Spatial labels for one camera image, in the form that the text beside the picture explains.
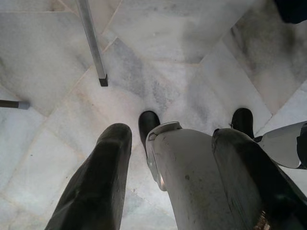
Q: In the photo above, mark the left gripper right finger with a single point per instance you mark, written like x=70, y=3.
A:
x=259, y=182

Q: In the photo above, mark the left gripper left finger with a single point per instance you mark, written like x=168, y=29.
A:
x=96, y=179

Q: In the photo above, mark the silver robot right leg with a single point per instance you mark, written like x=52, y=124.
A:
x=280, y=148

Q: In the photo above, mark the black robot right foot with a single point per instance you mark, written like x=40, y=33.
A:
x=242, y=119

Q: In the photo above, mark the black robot foot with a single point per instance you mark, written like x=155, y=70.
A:
x=147, y=124
x=242, y=119

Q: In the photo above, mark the black robot left foot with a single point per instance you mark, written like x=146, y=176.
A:
x=147, y=124

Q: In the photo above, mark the silver metal clothes rack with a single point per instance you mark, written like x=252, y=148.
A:
x=92, y=43

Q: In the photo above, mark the black T-shirt green logo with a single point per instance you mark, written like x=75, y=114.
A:
x=292, y=9

